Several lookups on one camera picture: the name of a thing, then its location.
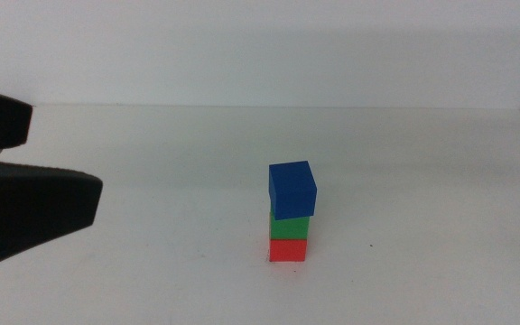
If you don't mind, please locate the green cube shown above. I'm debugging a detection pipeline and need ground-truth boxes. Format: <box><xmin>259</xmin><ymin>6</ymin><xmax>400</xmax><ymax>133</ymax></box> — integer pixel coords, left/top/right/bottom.
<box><xmin>269</xmin><ymin>210</ymin><xmax>311</xmax><ymax>241</ymax></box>

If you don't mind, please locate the red cube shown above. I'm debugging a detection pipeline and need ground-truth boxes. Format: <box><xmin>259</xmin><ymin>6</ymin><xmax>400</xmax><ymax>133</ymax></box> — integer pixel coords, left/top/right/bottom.
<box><xmin>268</xmin><ymin>238</ymin><xmax>309</xmax><ymax>263</ymax></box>

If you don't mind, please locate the blue cube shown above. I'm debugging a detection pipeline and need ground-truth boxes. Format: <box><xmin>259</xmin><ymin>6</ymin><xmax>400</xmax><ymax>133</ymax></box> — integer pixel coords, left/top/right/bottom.
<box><xmin>267</xmin><ymin>160</ymin><xmax>319</xmax><ymax>221</ymax></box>

